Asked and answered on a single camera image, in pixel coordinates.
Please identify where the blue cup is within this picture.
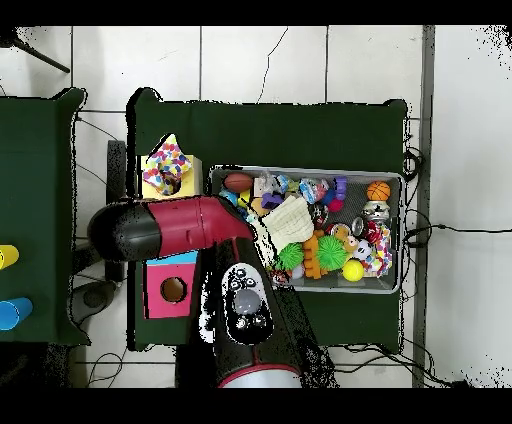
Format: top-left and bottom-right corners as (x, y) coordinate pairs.
(0, 296), (34, 332)

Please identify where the grey stand foot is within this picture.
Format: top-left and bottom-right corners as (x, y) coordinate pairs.
(70, 279), (118, 326)

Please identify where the black tripod leg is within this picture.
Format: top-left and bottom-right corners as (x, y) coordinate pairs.
(0, 27), (72, 75)

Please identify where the green spiky rubber ball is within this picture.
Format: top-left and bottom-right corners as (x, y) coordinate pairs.
(277, 241), (305, 272)
(315, 234), (348, 271)

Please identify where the shallow wire mesh bin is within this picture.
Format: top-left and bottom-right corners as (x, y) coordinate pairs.
(209, 164), (404, 296)

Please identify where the cream knitted cloth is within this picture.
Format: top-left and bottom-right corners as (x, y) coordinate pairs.
(261, 195), (316, 254)

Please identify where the dark green table cloth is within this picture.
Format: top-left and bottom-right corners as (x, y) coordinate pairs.
(0, 87), (92, 347)
(125, 87), (409, 353)

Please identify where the black power cable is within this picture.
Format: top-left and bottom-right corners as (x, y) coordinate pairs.
(402, 223), (512, 249)

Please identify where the orange toy basketball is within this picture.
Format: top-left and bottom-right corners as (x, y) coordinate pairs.
(365, 180), (392, 202)

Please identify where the wooden box with three holes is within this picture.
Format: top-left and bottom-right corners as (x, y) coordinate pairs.
(139, 153), (204, 320)

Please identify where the black upright panel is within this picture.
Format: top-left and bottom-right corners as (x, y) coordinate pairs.
(105, 139), (128, 284)

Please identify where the polka dot cloth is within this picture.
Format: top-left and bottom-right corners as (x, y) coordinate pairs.
(141, 133), (194, 197)
(361, 221), (394, 278)

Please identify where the brown toy football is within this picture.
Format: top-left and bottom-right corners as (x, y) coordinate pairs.
(222, 172), (255, 194)

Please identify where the yellow cup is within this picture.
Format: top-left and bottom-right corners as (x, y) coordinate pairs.
(0, 244), (20, 271)

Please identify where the brown monkey plush toy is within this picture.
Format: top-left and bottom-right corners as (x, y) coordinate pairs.
(332, 225), (360, 254)

